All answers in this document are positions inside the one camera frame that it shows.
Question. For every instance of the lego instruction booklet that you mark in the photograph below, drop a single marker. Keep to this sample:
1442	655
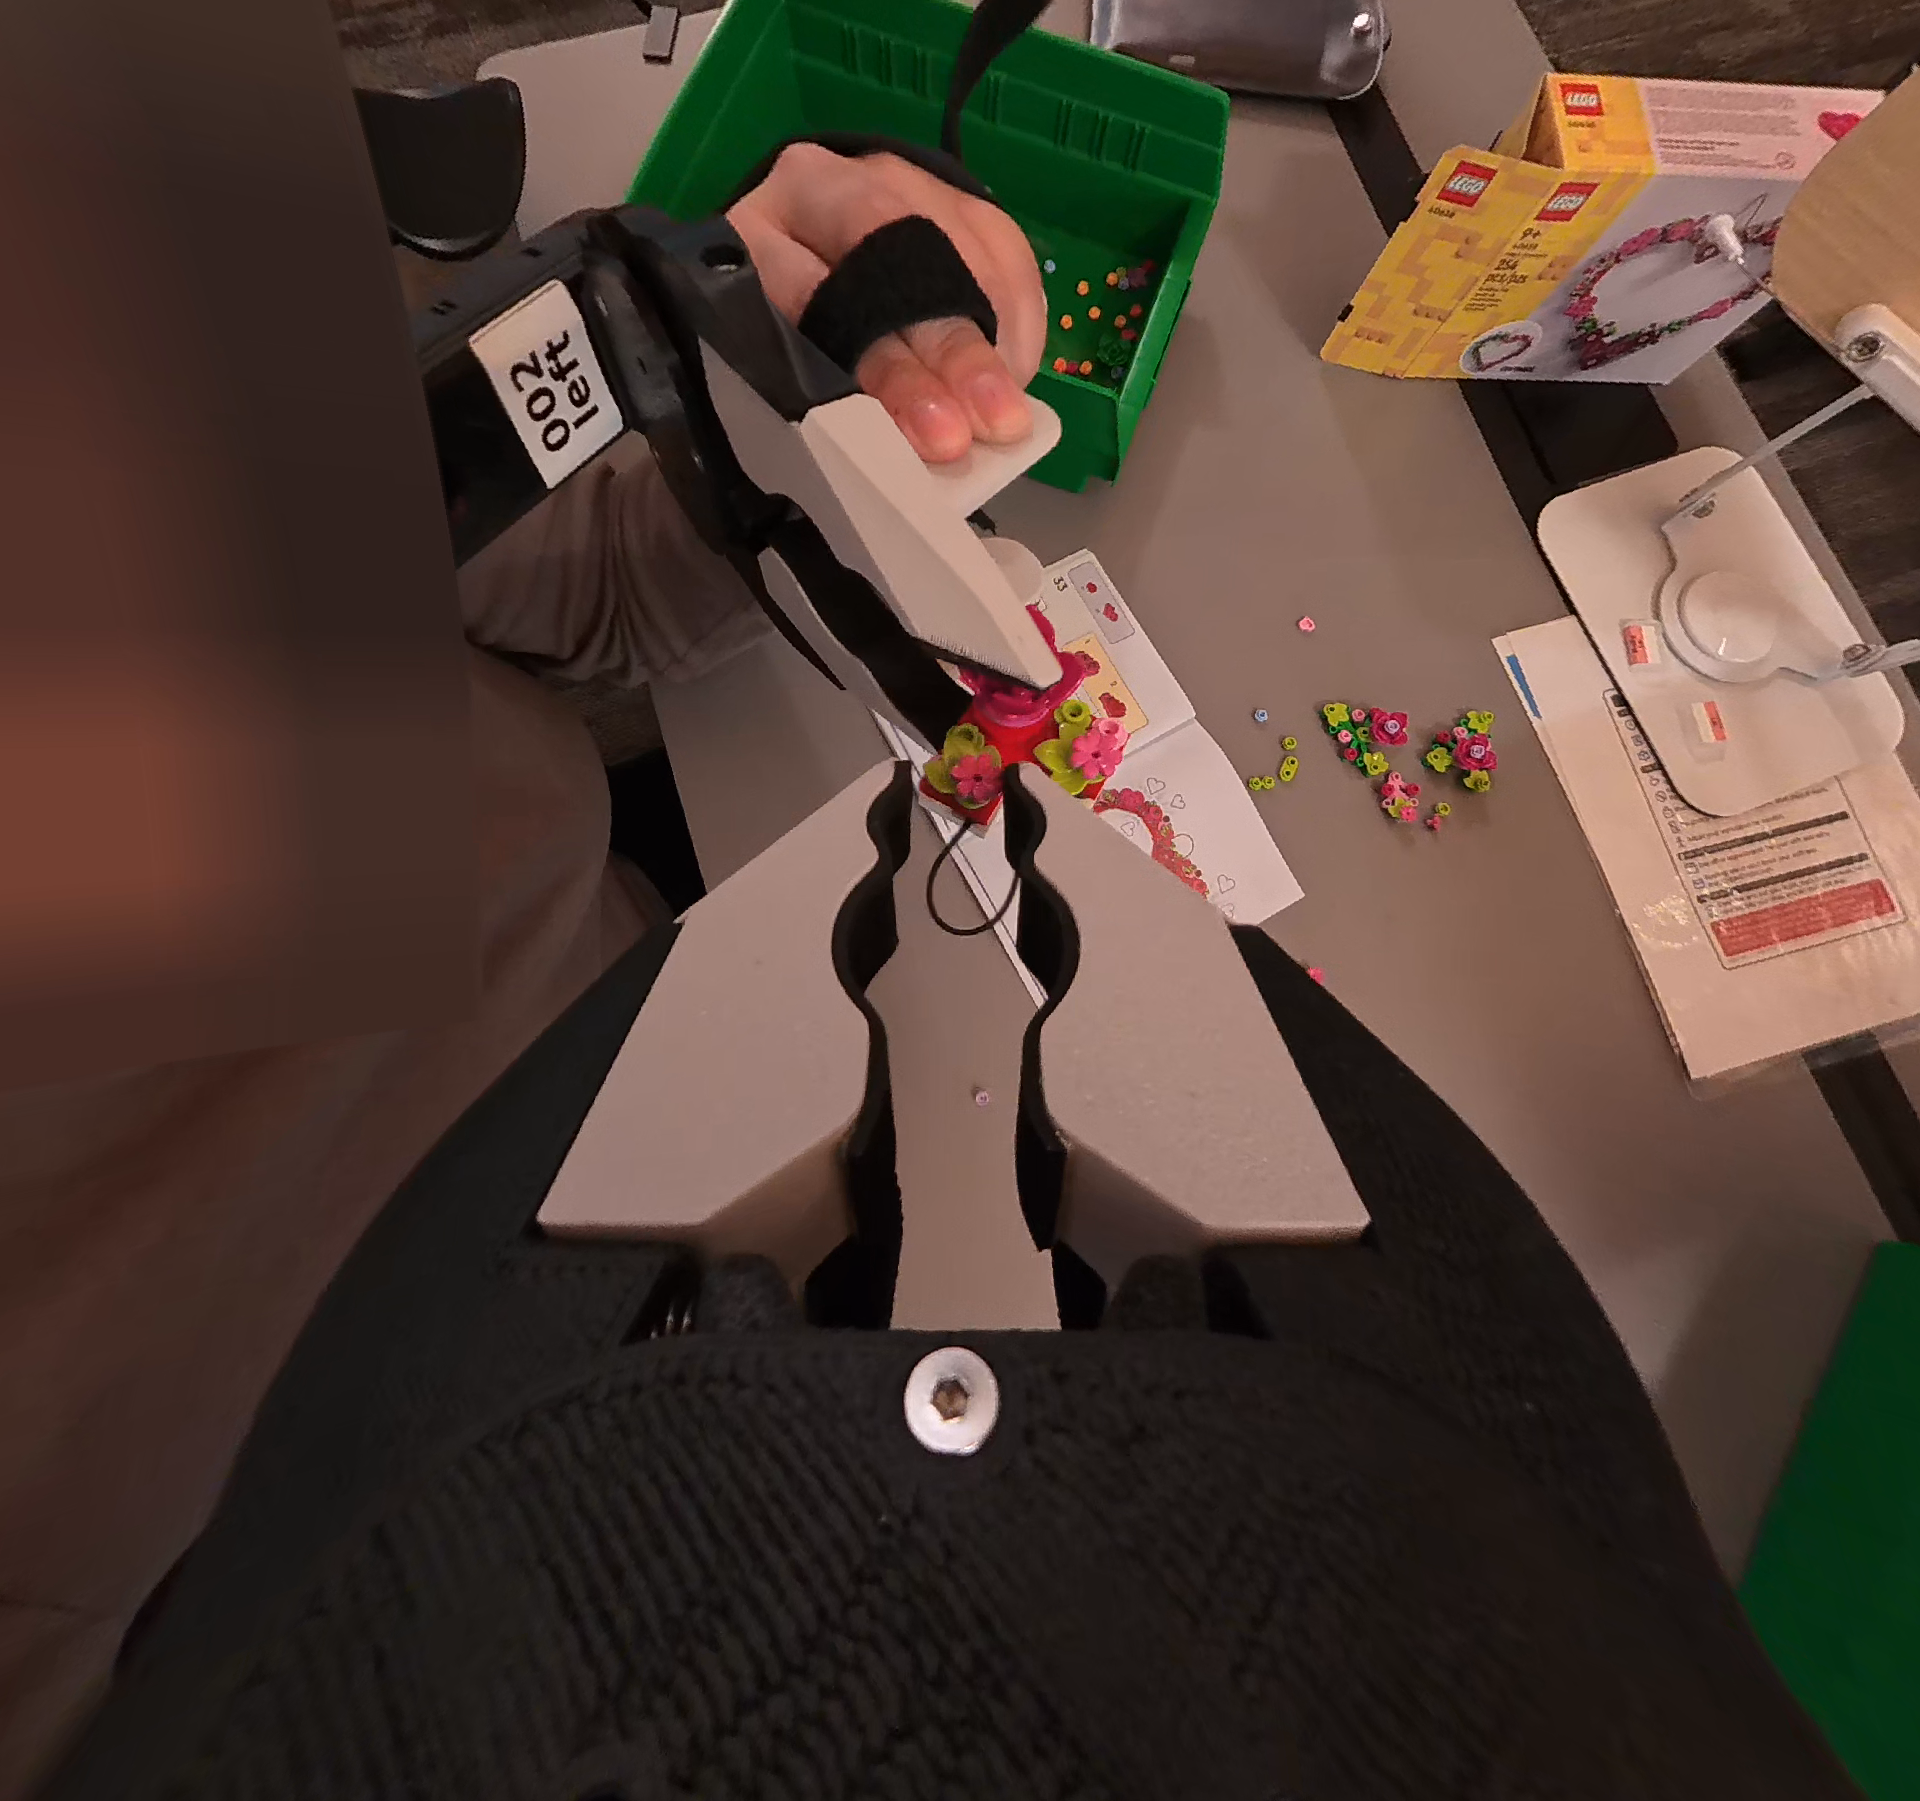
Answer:
1185	797

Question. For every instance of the pile of loose lego studs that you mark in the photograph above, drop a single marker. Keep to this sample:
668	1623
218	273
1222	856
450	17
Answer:
1102	316

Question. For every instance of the person's left hand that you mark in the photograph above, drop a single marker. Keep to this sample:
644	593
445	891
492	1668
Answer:
946	391

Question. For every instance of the lego flower cluster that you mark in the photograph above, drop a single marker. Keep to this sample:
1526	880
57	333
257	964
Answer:
1357	736
1404	797
1463	751

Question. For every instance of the light wooden panel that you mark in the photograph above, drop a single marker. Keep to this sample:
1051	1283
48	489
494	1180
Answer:
1852	227

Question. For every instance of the green plastic bin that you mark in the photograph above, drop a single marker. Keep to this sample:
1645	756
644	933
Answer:
840	46
1838	1532

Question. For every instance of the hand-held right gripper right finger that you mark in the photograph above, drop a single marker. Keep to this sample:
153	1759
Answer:
1200	1080

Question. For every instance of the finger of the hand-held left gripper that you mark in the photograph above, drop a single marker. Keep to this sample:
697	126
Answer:
1021	574
916	541

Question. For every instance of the paper sheet in plastic sleeve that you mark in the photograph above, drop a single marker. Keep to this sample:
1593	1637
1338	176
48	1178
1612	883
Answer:
1772	917

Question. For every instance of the black chair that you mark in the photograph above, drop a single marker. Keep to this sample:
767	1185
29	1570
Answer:
450	159

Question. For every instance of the white stand base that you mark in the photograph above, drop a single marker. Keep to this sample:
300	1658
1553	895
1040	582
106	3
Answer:
1726	616

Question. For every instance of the small black clip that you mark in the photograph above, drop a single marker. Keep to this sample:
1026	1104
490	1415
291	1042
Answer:
656	23

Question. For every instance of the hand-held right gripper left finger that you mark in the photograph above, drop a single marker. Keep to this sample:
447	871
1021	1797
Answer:
720	1080

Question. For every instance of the yellow lego box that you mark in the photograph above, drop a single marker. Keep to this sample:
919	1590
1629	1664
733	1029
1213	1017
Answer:
1591	242

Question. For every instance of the small lime lego pieces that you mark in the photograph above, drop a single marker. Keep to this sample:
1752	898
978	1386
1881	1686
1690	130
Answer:
1273	775

